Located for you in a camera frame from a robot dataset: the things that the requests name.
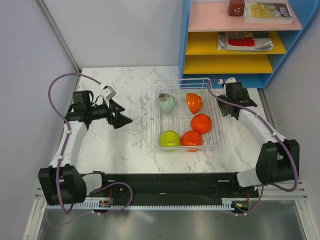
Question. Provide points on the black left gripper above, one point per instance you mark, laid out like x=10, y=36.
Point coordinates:
x=119, y=120

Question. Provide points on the red spiral notebook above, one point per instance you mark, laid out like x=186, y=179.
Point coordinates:
x=244, y=41

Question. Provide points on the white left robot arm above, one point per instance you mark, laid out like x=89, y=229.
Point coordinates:
x=60, y=181

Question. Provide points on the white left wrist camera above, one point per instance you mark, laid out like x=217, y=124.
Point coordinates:
x=107, y=93

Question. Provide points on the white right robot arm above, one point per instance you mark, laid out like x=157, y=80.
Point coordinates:
x=279, y=157

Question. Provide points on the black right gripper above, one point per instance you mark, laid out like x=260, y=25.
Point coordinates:
x=222, y=108

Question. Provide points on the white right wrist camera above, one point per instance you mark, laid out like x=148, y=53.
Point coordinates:
x=224, y=83

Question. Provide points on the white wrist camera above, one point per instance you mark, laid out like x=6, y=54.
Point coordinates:
x=107, y=93
x=224, y=83

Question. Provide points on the red brown box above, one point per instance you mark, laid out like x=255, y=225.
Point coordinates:
x=236, y=8

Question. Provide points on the pale green ceramic bowl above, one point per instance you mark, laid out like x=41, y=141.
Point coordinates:
x=167, y=103

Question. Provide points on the lime green plastic bowl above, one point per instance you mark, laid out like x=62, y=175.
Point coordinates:
x=169, y=139

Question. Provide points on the orange bowl white inside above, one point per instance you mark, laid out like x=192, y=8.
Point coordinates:
x=194, y=102

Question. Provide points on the blue shelf unit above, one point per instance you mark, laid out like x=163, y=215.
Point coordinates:
x=198, y=54

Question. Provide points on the orange plastic bowl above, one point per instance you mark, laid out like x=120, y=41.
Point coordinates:
x=191, y=138
x=201, y=123

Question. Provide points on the white wire dish rack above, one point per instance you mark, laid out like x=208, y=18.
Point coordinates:
x=180, y=119

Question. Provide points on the aluminium front rail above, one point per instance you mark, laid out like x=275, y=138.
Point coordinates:
x=273, y=193

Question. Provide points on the white slotted cable duct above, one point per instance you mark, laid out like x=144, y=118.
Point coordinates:
x=103, y=204

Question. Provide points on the aluminium corner rail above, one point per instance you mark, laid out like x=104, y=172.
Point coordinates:
x=58, y=34

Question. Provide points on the yellow cover book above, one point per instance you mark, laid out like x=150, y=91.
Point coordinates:
x=267, y=13

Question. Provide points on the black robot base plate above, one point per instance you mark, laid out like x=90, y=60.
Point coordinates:
x=174, y=188

